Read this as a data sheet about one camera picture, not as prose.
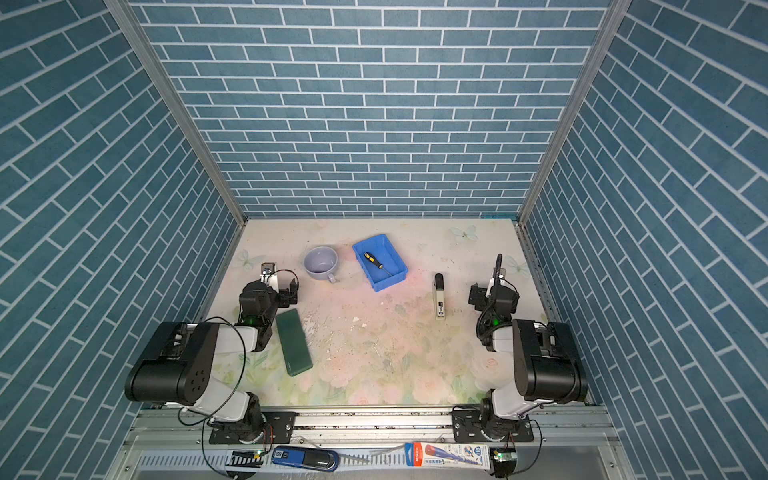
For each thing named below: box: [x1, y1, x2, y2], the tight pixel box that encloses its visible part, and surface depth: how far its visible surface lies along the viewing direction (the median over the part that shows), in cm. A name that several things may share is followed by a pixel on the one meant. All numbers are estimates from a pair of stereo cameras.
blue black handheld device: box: [272, 446, 340, 472], surface depth 69 cm
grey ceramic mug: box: [304, 246, 339, 283], surface depth 104 cm
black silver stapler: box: [435, 273, 445, 320], surface depth 96 cm
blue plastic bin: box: [352, 234, 409, 293], surface depth 108 cm
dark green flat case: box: [275, 308, 313, 377], surface depth 88 cm
